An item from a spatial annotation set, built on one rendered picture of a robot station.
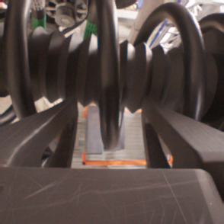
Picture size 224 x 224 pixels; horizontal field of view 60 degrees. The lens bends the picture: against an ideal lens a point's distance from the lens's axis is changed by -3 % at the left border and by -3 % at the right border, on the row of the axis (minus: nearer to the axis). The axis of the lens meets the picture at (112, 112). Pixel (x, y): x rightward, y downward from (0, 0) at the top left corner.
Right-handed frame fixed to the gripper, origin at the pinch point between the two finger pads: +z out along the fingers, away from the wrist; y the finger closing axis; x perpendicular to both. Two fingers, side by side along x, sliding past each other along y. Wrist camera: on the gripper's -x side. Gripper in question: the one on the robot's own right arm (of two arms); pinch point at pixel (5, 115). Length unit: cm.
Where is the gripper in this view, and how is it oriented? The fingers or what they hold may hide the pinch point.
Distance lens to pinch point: 19.8
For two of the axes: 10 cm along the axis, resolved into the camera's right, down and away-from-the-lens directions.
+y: 9.8, 1.9, -0.5
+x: -1.3, 4.4, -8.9
